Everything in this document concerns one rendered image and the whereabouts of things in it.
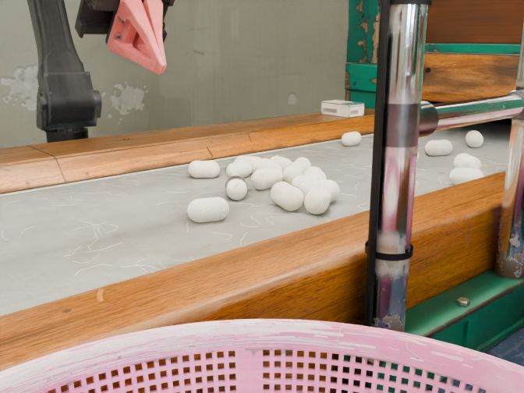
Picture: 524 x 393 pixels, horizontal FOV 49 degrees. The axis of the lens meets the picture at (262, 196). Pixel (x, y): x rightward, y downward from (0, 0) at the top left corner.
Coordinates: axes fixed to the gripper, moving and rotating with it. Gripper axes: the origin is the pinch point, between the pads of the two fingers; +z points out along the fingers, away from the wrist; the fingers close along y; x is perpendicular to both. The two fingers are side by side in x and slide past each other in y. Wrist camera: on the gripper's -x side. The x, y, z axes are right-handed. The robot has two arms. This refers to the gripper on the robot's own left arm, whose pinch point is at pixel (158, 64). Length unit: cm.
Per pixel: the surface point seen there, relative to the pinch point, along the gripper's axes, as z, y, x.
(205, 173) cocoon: 11.2, 1.8, 4.8
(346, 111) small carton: 1.3, 35.5, 9.8
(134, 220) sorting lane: 17.4, -10.4, 0.4
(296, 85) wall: -70, 118, 78
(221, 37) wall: -112, 114, 92
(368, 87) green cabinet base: -6, 49, 12
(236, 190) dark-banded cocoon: 17.7, -1.0, -1.3
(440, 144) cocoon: 17.4, 30.6, -1.6
